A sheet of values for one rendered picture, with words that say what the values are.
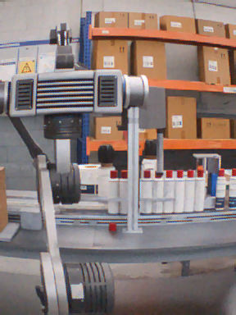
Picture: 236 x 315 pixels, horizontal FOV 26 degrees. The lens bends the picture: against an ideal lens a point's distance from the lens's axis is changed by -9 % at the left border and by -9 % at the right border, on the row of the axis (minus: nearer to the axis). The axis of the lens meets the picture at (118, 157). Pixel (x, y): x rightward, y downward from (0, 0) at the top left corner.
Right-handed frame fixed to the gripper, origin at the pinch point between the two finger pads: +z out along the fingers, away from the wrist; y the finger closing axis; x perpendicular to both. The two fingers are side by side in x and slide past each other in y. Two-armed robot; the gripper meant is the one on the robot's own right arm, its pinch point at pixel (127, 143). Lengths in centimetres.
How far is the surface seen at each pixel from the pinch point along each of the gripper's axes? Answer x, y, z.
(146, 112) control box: 36.9, -5.8, -17.3
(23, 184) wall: -407, 107, 95
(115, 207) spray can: 21.5, 6.9, 27.3
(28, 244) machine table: 63, 46, 35
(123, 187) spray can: 22.1, 3.2, 17.5
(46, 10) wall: -415, 83, -143
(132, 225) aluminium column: 35.2, -0.1, 32.9
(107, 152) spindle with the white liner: -5.4, 9.3, 5.2
